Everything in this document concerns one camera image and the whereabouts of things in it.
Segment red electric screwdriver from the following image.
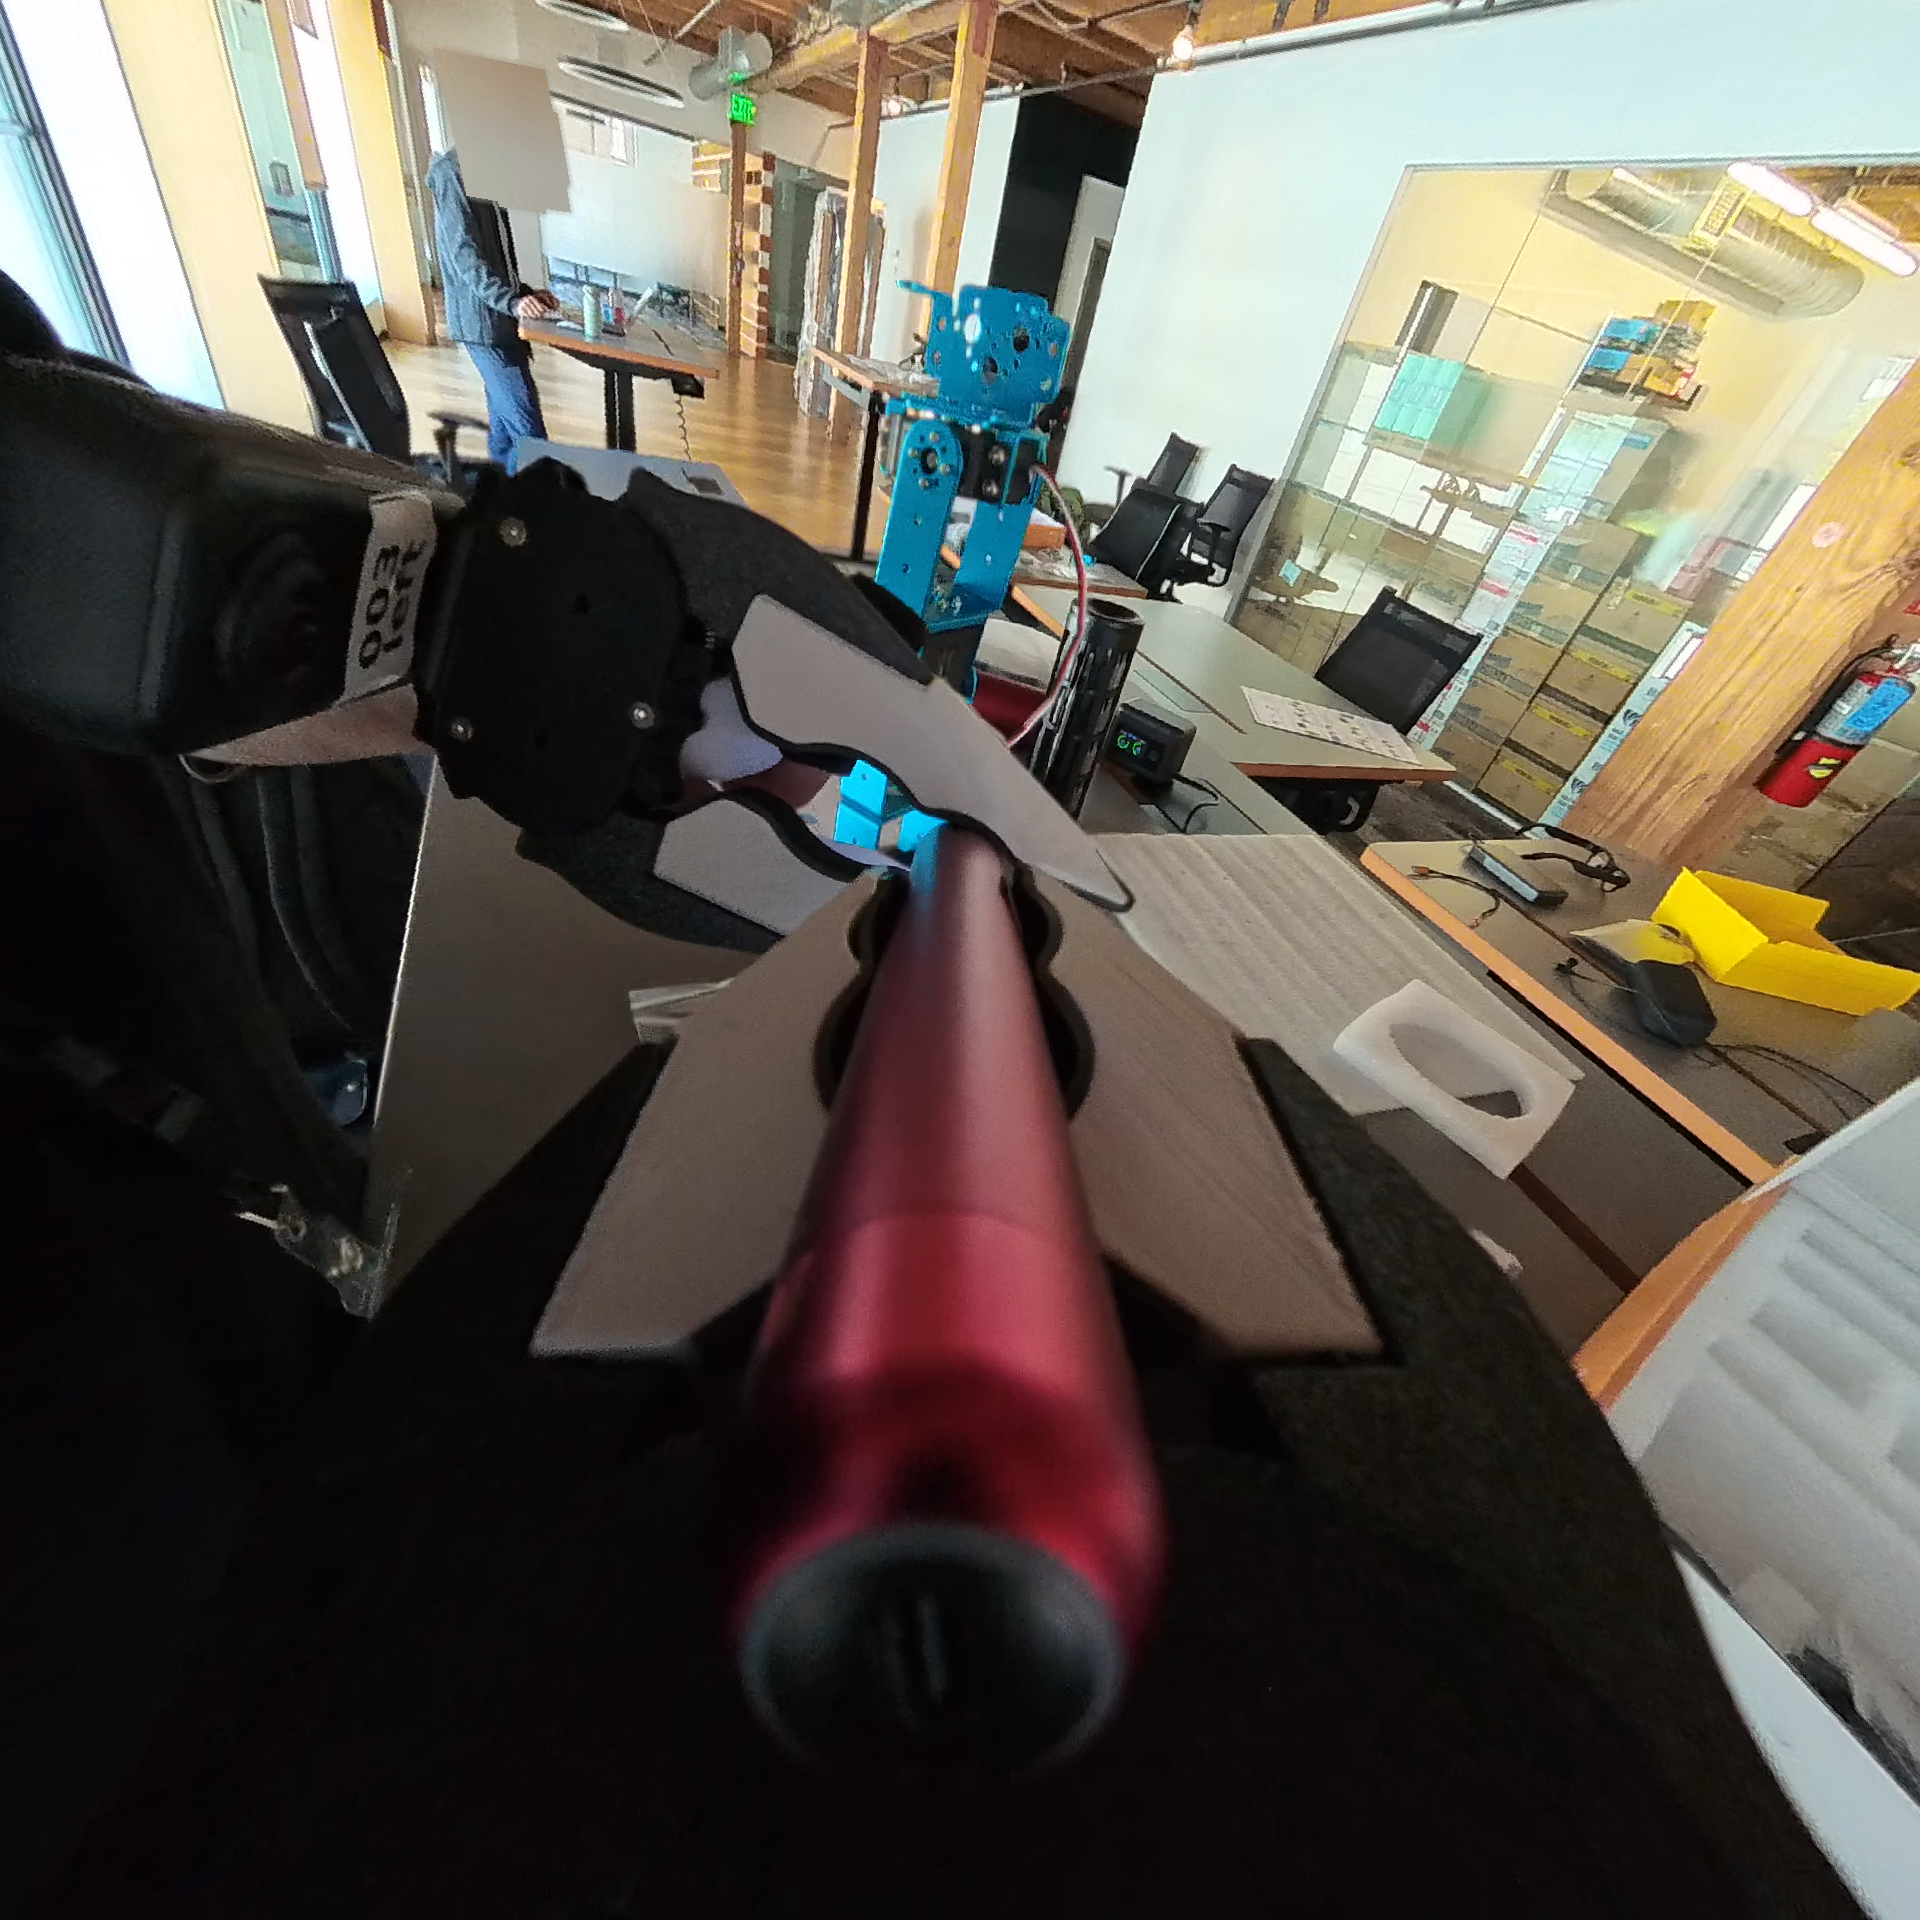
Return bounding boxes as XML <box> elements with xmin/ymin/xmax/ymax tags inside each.
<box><xmin>733</xmin><ymin>816</ymin><xmax>1173</xmax><ymax>1777</ymax></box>

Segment metal storage shelf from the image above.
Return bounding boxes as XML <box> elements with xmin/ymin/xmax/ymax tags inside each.
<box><xmin>1357</xmin><ymin>300</ymin><xmax>1720</xmax><ymax>632</ymax></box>

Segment black eyeglasses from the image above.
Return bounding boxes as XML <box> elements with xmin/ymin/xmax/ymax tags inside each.
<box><xmin>1527</xmin><ymin>822</ymin><xmax>1634</xmax><ymax>899</ymax></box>

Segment black computer mouse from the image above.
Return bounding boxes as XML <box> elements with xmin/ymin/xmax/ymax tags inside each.
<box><xmin>1622</xmin><ymin>957</ymin><xmax>1723</xmax><ymax>1050</ymax></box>

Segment printed instruction sheet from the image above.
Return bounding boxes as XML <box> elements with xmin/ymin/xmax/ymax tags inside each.
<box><xmin>1238</xmin><ymin>684</ymin><xmax>1425</xmax><ymax>771</ymax></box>

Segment wooden standing desk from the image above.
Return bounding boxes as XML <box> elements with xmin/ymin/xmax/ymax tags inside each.
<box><xmin>517</xmin><ymin>312</ymin><xmax>733</xmax><ymax>452</ymax></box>

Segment large window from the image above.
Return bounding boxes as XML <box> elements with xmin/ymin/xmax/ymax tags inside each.
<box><xmin>0</xmin><ymin>14</ymin><xmax>131</xmax><ymax>371</ymax></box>

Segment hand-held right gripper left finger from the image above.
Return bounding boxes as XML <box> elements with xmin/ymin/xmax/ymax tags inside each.
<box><xmin>533</xmin><ymin>877</ymin><xmax>906</xmax><ymax>1364</ymax></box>

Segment red fire extinguisher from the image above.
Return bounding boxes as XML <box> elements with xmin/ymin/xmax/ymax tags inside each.
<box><xmin>1752</xmin><ymin>637</ymin><xmax>1920</xmax><ymax>813</ymax></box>

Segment black patterned tumbler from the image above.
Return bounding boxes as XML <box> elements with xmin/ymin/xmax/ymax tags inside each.
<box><xmin>1025</xmin><ymin>597</ymin><xmax>1153</xmax><ymax>822</ymax></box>

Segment thick wooden pillar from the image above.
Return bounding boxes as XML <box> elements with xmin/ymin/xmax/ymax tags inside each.
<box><xmin>1560</xmin><ymin>361</ymin><xmax>1920</xmax><ymax>902</ymax></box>

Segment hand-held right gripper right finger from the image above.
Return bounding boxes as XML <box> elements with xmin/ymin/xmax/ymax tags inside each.
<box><xmin>1021</xmin><ymin>883</ymin><xmax>1383</xmax><ymax>1364</ymax></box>

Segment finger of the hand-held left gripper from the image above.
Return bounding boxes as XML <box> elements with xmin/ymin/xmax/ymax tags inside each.
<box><xmin>657</xmin><ymin>792</ymin><xmax>890</xmax><ymax>942</ymax></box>
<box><xmin>729</xmin><ymin>595</ymin><xmax>1139</xmax><ymax>914</ymax></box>

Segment large open yellow box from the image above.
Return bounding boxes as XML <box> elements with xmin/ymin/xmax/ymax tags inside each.
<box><xmin>1646</xmin><ymin>864</ymin><xmax>1920</xmax><ymax>1021</ymax></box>

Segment stack of cardboard boxes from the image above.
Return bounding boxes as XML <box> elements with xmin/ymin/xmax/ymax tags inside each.
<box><xmin>1433</xmin><ymin>517</ymin><xmax>1713</xmax><ymax>831</ymax></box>

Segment wooden support post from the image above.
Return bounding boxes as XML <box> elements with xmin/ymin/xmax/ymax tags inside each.
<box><xmin>918</xmin><ymin>0</ymin><xmax>1003</xmax><ymax>303</ymax></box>
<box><xmin>829</xmin><ymin>31</ymin><xmax>890</xmax><ymax>363</ymax></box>

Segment black office chair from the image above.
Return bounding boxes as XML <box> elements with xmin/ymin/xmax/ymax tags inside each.
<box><xmin>1162</xmin><ymin>464</ymin><xmax>1274</xmax><ymax>595</ymax></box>
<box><xmin>259</xmin><ymin>275</ymin><xmax>420</xmax><ymax>460</ymax></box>
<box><xmin>1087</xmin><ymin>432</ymin><xmax>1207</xmax><ymax>581</ymax></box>
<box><xmin>1312</xmin><ymin>589</ymin><xmax>1489</xmax><ymax>739</ymax></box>

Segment black phone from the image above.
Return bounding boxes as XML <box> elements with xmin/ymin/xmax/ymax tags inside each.
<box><xmin>1460</xmin><ymin>840</ymin><xmax>1573</xmax><ymax>909</ymax></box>

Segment black power supply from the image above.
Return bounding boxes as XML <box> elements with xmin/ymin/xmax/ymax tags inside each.
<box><xmin>1102</xmin><ymin>696</ymin><xmax>1202</xmax><ymax>786</ymax></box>

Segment white foam block with hole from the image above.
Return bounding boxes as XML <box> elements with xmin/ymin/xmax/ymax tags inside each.
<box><xmin>1333</xmin><ymin>982</ymin><xmax>1579</xmax><ymax>1177</ymax></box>

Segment wood-edged grey desk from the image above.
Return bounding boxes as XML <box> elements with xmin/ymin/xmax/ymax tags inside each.
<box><xmin>1357</xmin><ymin>836</ymin><xmax>1920</xmax><ymax>1188</ymax></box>

